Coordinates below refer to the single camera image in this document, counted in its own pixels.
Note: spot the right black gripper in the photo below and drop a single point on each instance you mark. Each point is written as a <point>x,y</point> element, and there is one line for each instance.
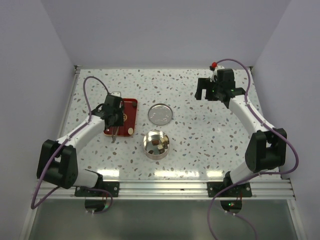
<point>204,83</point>

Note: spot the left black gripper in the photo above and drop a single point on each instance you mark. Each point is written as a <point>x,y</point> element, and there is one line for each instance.
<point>119,122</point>

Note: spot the metal serving tongs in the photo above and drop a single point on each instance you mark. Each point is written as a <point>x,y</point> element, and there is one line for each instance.
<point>114,135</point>

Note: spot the round silver tin lid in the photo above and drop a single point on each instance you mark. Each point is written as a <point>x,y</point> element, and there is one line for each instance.
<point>160,114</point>

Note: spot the dark brown chocolate piece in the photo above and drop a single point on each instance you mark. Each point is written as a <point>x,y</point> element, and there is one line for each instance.
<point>155,142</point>

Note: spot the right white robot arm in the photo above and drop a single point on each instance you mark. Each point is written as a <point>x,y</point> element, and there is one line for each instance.
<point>266,149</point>

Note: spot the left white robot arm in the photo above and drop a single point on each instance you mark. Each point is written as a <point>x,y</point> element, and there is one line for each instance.
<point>58,162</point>

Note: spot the round cream chocolate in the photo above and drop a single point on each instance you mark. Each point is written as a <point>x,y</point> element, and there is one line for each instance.
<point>130,131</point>

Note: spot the red rectangular tray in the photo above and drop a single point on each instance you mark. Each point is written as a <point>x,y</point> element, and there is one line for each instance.
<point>129,117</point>

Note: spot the round silver tin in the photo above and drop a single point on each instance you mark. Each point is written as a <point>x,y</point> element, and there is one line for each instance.
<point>150,150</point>

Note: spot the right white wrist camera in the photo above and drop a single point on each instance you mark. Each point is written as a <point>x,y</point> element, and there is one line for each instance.
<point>214,67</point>

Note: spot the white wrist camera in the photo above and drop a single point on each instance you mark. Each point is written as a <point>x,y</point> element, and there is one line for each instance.
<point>117,94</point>
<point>214,67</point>

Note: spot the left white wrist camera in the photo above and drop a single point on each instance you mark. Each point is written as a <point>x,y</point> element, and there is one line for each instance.
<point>117,94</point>

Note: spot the left black base bracket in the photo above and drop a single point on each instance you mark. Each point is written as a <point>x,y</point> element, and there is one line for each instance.
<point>102,189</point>

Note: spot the black base bracket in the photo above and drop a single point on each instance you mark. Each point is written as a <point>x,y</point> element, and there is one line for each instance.
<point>102,189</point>
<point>228,189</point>

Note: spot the aluminium front rail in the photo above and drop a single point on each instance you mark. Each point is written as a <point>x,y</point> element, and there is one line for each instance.
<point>199,190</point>

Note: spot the right black base bracket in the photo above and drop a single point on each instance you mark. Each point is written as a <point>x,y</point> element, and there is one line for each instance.
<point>228,189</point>

